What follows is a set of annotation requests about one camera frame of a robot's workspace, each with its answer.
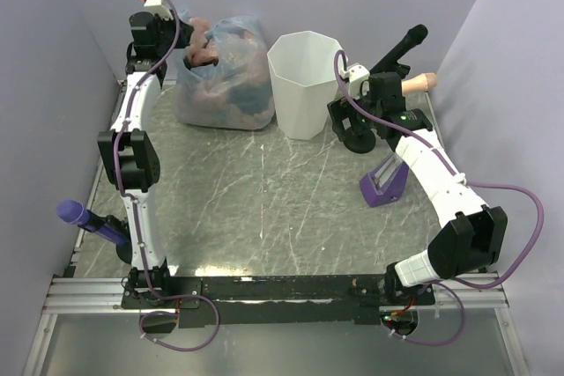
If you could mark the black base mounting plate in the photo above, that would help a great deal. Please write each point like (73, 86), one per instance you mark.
(234, 300)

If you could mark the purple microphone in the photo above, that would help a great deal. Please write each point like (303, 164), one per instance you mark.
(75, 213)

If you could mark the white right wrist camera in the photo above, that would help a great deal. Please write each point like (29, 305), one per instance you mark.
(356, 74)

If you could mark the black microphone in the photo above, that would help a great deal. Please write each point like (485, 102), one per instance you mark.
(390, 62)

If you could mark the beige microphone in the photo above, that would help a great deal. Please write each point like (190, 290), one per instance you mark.
(421, 83)

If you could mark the white plastic trash bin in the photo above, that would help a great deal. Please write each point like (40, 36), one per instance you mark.
(303, 82)

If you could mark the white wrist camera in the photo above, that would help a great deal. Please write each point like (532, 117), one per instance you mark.
(356, 74)
(159, 8)

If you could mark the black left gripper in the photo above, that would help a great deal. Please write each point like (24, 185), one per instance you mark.
(186, 31)

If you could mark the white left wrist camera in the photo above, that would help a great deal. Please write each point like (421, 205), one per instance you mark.
(159, 8)

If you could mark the large blue plastic bag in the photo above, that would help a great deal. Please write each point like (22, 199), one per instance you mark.
(235, 94)

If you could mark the black round microphone stand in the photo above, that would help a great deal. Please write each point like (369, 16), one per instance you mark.
(360, 142)

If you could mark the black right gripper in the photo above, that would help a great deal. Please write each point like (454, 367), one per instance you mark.
(340, 110)

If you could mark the pink plastic trash bag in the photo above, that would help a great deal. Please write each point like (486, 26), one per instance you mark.
(201, 50)

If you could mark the purple box stand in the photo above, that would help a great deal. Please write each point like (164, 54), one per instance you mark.
(386, 183)

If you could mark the aluminium rail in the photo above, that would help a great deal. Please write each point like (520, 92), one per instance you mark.
(104, 295)

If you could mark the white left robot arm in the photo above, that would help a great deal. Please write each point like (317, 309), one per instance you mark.
(129, 159)

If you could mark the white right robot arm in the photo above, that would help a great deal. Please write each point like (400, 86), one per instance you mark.
(472, 232)

